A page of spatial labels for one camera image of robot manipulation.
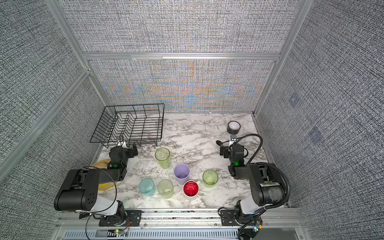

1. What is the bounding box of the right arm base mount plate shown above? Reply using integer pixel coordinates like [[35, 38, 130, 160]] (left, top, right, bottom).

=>
[[219, 209, 241, 227]]

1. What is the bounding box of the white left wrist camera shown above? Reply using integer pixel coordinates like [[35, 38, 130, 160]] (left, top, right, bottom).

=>
[[117, 135, 127, 148]]

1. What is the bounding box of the red cup white outside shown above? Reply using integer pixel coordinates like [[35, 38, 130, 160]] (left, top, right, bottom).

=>
[[183, 181, 200, 201]]

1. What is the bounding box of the tall light green cup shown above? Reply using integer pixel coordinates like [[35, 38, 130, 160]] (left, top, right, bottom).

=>
[[155, 148, 171, 169]]

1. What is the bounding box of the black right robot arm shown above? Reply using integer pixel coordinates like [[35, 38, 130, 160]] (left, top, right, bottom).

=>
[[218, 143, 290, 226]]

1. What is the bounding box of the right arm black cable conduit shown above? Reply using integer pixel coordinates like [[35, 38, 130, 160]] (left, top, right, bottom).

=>
[[235, 133, 291, 211]]

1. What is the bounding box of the short green cup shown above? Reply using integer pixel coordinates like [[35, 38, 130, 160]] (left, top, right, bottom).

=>
[[203, 170, 219, 188]]

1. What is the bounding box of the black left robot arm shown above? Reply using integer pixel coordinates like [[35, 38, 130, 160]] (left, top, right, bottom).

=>
[[54, 144, 138, 226]]

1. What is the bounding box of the black wire dish rack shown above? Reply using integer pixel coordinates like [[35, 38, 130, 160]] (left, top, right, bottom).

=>
[[90, 103, 165, 148]]

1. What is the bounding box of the aluminium front rail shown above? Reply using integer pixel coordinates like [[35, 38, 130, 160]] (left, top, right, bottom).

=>
[[50, 208, 311, 240]]

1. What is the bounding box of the lilac plastic cup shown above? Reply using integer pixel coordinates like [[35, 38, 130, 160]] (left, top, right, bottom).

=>
[[174, 164, 190, 185]]

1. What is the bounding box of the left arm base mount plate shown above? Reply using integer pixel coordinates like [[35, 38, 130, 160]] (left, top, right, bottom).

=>
[[99, 210, 143, 227]]

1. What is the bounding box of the pale yellow-green frosted cup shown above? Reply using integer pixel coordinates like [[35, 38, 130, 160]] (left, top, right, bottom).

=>
[[157, 179, 174, 199]]

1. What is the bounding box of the black tape roll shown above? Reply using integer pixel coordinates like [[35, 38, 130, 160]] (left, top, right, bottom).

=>
[[227, 121, 241, 135]]

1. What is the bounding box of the teal frosted cup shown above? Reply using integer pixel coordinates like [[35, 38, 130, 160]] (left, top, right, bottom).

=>
[[139, 178, 156, 196]]

